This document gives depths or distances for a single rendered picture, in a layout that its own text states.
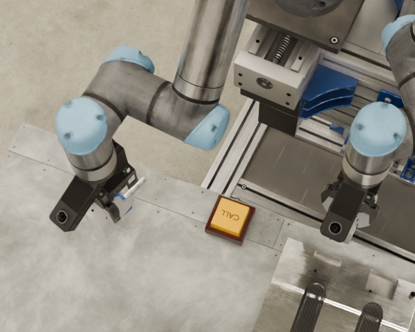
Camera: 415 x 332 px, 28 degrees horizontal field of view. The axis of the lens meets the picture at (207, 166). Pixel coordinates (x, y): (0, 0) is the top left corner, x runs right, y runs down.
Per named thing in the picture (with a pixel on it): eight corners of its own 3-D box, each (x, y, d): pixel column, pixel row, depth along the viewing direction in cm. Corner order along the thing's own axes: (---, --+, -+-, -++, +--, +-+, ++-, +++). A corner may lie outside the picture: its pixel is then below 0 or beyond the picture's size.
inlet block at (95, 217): (136, 176, 161) (134, 164, 156) (155, 192, 159) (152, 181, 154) (87, 222, 157) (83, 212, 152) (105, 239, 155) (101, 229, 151)
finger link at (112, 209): (126, 222, 147) (112, 197, 140) (120, 228, 147) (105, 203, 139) (109, 208, 149) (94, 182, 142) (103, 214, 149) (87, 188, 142)
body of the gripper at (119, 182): (139, 183, 146) (132, 155, 135) (105, 217, 144) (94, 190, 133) (110, 157, 148) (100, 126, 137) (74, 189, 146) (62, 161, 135)
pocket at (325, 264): (314, 253, 158) (316, 247, 155) (340, 263, 157) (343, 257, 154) (306, 275, 157) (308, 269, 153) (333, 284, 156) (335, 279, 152)
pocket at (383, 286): (368, 273, 156) (371, 267, 153) (396, 283, 155) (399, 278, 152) (361, 295, 155) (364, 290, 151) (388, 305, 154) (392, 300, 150)
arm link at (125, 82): (177, 87, 133) (143, 141, 130) (118, 60, 136) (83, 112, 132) (174, 62, 126) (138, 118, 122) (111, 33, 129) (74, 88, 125)
